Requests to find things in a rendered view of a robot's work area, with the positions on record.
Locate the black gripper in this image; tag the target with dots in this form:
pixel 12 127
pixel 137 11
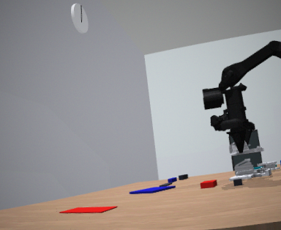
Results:
pixel 240 127

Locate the blue flat plate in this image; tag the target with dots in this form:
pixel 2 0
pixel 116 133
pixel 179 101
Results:
pixel 151 190

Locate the red flat plate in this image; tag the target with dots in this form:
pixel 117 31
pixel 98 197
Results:
pixel 89 210

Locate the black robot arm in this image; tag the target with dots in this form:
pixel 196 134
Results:
pixel 231 75

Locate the red rectangular block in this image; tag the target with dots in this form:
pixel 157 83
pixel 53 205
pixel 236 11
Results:
pixel 209 184

